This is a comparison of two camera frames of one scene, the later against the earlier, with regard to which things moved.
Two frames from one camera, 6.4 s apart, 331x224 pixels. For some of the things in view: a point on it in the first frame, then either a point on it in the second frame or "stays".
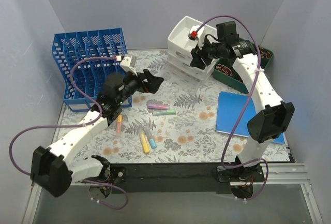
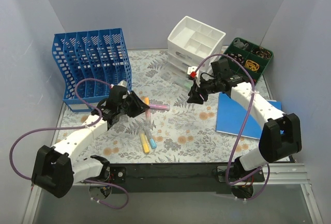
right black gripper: [202, 51] → [199, 88]
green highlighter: [163, 112] → [187, 85]
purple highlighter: [157, 106] stays
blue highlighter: [152, 142] stays
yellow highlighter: [145, 143] stays
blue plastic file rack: [83, 59] stays
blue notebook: [230, 106] stays
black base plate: [181, 177] stays
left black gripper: [142, 80] → [132, 104]
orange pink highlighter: [119, 125] → [148, 113]
